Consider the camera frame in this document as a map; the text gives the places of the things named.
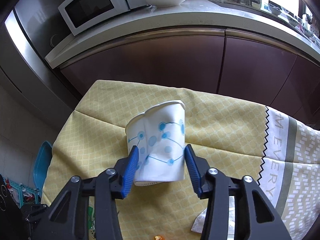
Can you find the crumpled white tissue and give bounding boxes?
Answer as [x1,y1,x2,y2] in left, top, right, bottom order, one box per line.
[191,209,207,234]

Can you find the green clear plastic wrapper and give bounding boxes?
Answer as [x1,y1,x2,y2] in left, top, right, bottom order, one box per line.
[88,206,96,240]

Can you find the yellow patterned tablecloth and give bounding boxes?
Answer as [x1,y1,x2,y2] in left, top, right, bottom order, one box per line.
[42,80,319,239]

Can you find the grey refrigerator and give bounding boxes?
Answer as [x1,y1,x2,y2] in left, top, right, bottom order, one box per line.
[1,0,81,129]

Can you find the blue dotted paper cup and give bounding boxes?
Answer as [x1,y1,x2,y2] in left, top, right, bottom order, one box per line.
[125,100,186,186]

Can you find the white microwave oven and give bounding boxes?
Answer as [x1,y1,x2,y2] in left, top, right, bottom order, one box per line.
[58,0,146,36]

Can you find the blue trash bin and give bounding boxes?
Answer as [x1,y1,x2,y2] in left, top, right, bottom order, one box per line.
[33,141,52,196]

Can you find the kitchen counter with cabinets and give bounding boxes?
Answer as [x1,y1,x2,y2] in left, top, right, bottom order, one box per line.
[45,0,319,129]

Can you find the small orange peel piece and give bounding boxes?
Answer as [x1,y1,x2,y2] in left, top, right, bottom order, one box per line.
[153,235,165,240]

